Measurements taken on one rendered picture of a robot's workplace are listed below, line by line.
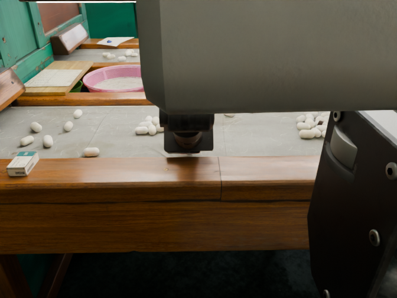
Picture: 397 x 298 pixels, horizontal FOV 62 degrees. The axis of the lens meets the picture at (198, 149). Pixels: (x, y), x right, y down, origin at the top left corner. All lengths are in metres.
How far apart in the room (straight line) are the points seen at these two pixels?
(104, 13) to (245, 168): 3.05
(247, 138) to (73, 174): 0.41
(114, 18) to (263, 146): 2.93
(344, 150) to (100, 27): 3.44
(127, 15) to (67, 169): 2.93
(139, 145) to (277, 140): 0.33
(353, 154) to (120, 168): 0.51
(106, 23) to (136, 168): 2.99
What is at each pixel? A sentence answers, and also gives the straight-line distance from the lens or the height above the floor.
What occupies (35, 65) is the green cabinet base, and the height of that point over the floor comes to 0.80.
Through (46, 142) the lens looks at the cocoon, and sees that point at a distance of 0.84.
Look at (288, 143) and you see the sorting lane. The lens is 0.82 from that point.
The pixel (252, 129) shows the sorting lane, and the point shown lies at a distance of 0.86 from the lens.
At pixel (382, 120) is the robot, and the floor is 1.04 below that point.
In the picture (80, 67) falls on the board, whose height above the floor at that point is 0.78.
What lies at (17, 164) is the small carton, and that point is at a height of 0.78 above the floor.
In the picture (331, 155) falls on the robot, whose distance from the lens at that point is 0.25.
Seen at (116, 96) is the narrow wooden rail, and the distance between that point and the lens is 1.03.
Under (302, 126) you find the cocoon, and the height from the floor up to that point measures 0.75.
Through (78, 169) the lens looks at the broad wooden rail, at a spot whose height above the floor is 0.76.
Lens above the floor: 1.13
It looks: 31 degrees down
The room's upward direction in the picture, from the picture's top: straight up
